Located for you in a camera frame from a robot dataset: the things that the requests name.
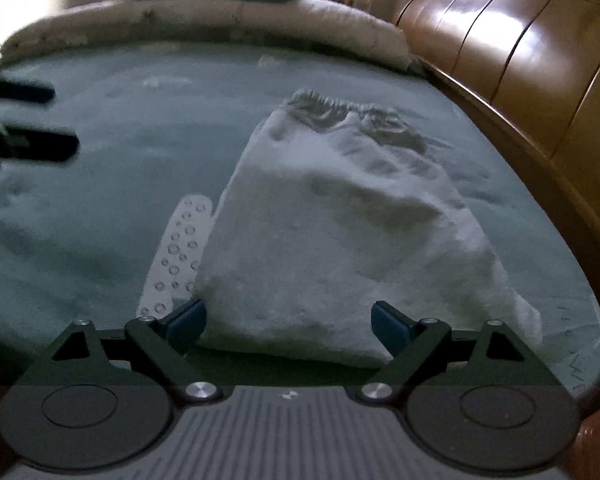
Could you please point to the wooden bed headboard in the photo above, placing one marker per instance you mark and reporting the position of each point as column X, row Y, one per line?
column 530, row 85

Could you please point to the folded beige floral quilt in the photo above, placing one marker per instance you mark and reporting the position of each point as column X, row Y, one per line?
column 205, row 25

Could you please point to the teal floral bed sheet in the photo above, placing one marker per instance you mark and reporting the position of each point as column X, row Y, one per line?
column 105, row 160

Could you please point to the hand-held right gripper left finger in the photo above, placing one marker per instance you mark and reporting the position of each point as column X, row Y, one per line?
column 186, row 320

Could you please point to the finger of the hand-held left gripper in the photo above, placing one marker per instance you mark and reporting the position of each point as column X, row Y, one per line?
column 40, row 145
column 22, row 91

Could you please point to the grey sweatpants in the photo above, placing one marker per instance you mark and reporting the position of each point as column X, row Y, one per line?
column 350, row 240

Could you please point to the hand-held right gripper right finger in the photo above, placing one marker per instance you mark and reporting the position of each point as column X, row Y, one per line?
column 392, row 322

